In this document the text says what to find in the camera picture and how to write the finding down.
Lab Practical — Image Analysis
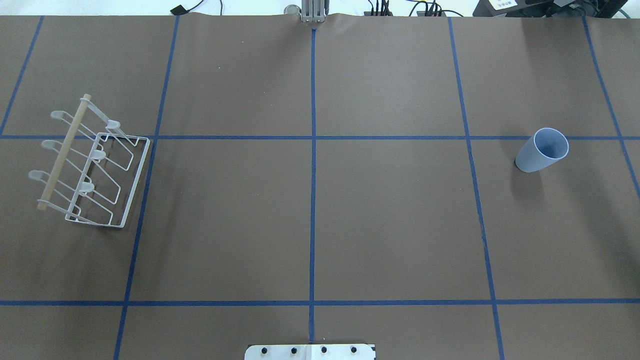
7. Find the white wire cup holder rack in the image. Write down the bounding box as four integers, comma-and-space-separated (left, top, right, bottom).
28, 94, 151, 229

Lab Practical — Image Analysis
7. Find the light blue plastic cup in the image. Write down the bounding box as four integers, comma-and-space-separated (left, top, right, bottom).
514, 127, 570, 173

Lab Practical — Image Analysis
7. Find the brown paper table cover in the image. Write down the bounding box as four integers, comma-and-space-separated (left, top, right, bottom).
1, 13, 639, 360

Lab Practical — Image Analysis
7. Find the small black adapter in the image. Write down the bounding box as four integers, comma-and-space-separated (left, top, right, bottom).
170, 5, 189, 16

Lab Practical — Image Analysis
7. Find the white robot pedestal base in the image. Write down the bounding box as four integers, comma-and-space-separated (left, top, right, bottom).
244, 343, 377, 360

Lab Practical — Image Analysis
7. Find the black laptop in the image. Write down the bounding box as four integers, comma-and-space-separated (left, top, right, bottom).
471, 0, 632, 19

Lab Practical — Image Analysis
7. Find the silver aluminium frame post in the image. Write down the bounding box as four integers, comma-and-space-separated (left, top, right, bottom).
300, 0, 330, 23

